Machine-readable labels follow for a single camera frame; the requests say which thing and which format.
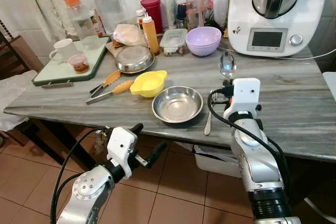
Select brown wooden chair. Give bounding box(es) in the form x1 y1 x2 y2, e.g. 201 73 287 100
0 20 45 79

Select small tub with red contents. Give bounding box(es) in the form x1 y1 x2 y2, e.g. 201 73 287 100
67 53 90 74

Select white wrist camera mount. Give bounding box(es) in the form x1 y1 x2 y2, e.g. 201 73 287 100
224 78 262 121
107 127 139 165

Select white kitchen machine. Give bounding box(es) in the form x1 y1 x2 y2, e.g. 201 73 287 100
227 0 322 58

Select shallow steel plate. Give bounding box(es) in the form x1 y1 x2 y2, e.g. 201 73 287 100
115 45 155 74

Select orange squeeze bottle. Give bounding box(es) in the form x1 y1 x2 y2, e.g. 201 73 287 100
141 13 161 56

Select red canister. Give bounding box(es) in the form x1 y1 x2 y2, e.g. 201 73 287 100
140 0 164 34

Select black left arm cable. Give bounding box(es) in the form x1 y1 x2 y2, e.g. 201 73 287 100
50 128 108 224

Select white cloth bundle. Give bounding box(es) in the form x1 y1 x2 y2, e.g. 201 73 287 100
0 69 38 131

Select steel spoon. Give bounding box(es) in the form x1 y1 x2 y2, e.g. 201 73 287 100
204 50 237 136

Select long orange-handled metal utensil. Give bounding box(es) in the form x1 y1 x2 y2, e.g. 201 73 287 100
86 80 135 105

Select short orange-handled metal utensil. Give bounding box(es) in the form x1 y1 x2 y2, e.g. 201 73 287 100
89 70 122 97

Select round steel bowl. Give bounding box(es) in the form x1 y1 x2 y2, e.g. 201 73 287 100
152 86 204 124

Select clear lidded food container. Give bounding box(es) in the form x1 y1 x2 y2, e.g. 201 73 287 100
160 28 188 57

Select plastic bag of bread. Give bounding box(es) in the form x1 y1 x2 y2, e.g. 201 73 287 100
112 23 148 48

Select dark table leg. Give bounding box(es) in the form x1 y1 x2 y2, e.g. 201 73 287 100
21 118 103 172

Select purple bowl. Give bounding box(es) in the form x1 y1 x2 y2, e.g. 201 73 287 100
185 26 223 57

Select pink water bottle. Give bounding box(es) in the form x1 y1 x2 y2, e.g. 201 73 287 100
182 0 206 30

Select clear bottle with white cap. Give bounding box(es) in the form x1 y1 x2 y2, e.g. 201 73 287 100
94 0 127 34

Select white power cable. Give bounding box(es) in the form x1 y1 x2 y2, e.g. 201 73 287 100
283 47 336 60

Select clear bottle with orange cap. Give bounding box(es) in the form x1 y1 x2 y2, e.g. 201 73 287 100
64 0 101 52

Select white mug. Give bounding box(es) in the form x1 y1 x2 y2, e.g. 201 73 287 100
49 38 79 62

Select yellow plastic bowl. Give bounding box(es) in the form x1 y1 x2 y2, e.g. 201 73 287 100
130 70 168 98

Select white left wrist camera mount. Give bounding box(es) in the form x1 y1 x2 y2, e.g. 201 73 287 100
107 127 139 165

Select white plastic box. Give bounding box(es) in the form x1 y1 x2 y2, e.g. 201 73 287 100
193 144 243 178

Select green-rimmed tray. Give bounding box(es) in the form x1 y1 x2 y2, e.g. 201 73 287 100
32 37 110 87

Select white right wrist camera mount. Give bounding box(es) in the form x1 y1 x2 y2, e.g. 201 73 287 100
224 78 262 121

